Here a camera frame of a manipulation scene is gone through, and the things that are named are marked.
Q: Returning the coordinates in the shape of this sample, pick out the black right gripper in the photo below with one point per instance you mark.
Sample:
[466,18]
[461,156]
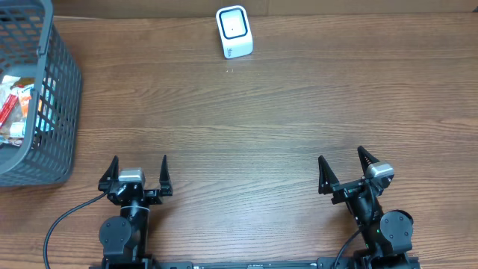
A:
[353,190]

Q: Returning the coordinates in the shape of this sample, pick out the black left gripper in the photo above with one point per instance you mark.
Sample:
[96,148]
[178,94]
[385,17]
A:
[134,193]

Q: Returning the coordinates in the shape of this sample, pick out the brown red snack bag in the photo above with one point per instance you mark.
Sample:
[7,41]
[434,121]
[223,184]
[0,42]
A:
[13,124]

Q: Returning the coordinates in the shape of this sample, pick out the teal wet wipes pack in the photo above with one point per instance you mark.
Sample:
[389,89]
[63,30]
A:
[47,104]

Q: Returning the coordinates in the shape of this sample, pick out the small orange packet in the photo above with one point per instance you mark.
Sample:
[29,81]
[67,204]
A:
[24,97]

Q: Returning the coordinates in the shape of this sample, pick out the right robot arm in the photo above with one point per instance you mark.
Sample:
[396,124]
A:
[382,239]

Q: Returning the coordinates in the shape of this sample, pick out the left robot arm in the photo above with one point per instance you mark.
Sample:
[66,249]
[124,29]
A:
[124,237]

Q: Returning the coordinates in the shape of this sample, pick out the white barcode scanner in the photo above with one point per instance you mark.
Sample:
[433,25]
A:
[235,32]

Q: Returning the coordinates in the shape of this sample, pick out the grey plastic mesh basket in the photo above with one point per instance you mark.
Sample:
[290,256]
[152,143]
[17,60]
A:
[32,47]

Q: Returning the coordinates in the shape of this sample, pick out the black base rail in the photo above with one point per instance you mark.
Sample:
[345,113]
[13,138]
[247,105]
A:
[321,263]

